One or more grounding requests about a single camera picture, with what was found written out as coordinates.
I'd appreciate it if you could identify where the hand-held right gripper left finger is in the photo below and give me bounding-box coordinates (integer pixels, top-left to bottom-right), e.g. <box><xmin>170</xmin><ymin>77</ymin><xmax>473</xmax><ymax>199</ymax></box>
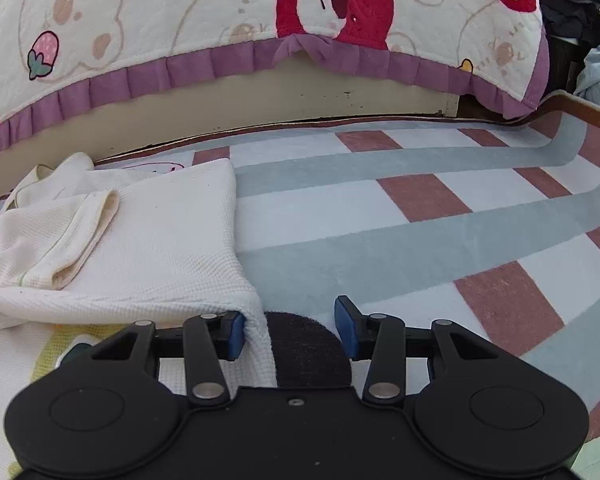
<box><xmin>87</xmin><ymin>310</ymin><xmax>246</xmax><ymax>408</ymax></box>

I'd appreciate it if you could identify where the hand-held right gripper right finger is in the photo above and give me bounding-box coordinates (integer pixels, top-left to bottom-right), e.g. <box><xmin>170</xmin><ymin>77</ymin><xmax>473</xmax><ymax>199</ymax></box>
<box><xmin>334</xmin><ymin>295</ymin><xmax>523</xmax><ymax>403</ymax></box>

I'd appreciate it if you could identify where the cream waffle pajama top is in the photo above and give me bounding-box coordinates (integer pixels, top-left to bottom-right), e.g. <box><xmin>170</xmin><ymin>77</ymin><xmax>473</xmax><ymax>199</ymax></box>
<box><xmin>0</xmin><ymin>151</ymin><xmax>281</xmax><ymax>480</ymax></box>

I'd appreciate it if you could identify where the dark brown cloth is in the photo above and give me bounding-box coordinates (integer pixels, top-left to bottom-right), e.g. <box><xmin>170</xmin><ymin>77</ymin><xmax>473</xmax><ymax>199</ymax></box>
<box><xmin>262</xmin><ymin>311</ymin><xmax>353</xmax><ymax>388</ymax></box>

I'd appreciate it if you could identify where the striped checked rug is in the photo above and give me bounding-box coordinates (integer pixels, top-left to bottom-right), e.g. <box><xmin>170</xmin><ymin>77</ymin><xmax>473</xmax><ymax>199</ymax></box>
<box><xmin>92</xmin><ymin>89</ymin><xmax>600</xmax><ymax>443</ymax></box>

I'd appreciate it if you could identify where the bear print quilt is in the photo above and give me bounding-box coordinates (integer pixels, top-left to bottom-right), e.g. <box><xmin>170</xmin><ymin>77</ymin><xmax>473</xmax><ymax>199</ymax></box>
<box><xmin>0</xmin><ymin>0</ymin><xmax>551</xmax><ymax>162</ymax></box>

